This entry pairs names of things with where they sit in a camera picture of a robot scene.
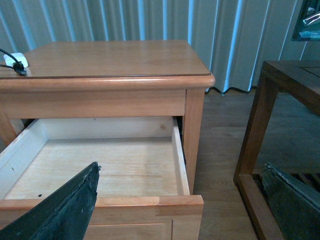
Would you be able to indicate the light wooden nightstand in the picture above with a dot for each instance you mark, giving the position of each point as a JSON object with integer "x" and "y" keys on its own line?
{"x": 83, "y": 79}

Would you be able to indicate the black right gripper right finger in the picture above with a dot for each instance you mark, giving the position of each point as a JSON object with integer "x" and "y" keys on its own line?
{"x": 295, "y": 205}

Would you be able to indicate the pale grey pleated curtain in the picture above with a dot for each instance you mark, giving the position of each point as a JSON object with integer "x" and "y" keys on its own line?
{"x": 232, "y": 37}

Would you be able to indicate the wooden drawer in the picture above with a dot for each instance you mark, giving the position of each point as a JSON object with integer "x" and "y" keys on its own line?
{"x": 142, "y": 193}

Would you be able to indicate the dark wooden side table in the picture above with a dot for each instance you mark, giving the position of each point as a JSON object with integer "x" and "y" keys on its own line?
{"x": 301, "y": 79}

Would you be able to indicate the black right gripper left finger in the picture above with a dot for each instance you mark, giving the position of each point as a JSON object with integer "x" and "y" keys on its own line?
{"x": 63, "y": 215}

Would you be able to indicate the dark framed object top right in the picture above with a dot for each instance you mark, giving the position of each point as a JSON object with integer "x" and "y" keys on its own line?
{"x": 307, "y": 27}

